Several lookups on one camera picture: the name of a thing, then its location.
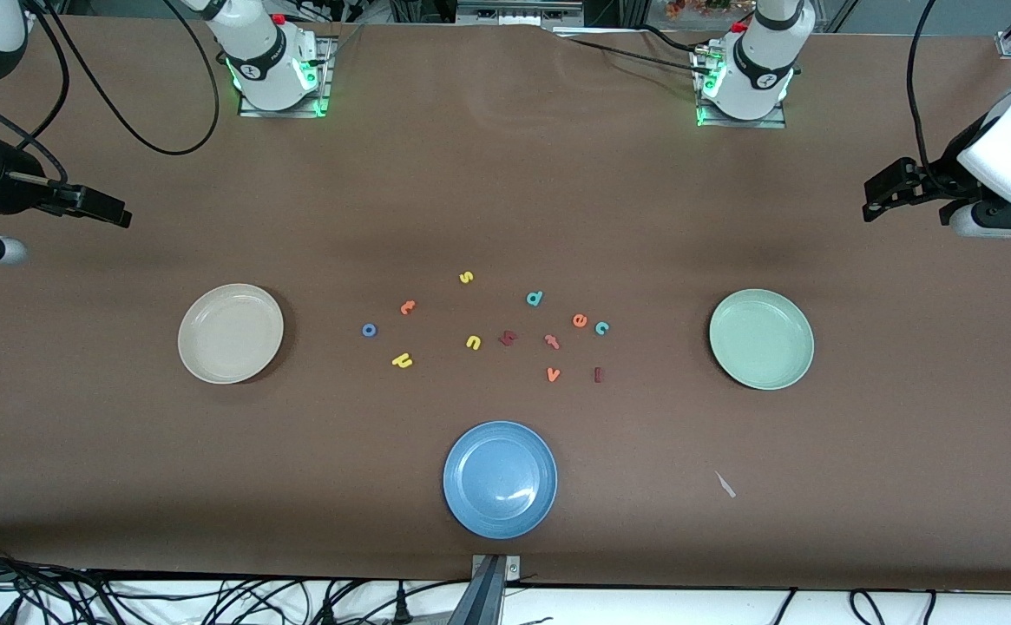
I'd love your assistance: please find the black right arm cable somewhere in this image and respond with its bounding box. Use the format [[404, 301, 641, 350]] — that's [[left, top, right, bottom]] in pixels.
[[0, 0, 221, 188]]

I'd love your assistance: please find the beige brown plate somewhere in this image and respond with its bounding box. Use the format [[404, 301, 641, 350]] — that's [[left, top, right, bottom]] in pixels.
[[178, 284, 285, 385]]

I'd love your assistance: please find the grey equipment box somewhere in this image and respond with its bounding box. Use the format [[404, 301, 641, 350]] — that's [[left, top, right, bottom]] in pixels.
[[457, 0, 584, 27]]

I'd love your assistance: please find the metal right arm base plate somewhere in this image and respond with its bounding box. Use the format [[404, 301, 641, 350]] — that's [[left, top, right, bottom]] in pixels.
[[239, 39, 332, 118]]

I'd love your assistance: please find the pale green plate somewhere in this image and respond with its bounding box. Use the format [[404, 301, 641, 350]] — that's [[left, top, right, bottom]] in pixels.
[[709, 289, 815, 391]]

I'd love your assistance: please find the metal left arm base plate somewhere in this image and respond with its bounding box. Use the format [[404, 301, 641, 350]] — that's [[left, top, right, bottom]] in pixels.
[[696, 48, 788, 129]]

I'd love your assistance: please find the blue plate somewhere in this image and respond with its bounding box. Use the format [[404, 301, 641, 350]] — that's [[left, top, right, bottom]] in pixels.
[[443, 421, 558, 540]]

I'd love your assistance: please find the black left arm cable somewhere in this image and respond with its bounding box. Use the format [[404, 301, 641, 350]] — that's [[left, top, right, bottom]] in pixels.
[[907, 0, 1011, 188]]

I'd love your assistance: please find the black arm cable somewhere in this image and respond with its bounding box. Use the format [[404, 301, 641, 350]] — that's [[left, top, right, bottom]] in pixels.
[[907, 0, 1011, 188], [0, 0, 221, 188]]

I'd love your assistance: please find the orange decoration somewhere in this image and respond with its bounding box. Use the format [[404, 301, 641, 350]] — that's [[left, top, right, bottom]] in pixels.
[[666, 0, 732, 20]]

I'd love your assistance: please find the brown table cover sheet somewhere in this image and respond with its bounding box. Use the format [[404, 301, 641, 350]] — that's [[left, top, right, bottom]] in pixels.
[[0, 16, 1011, 593]]

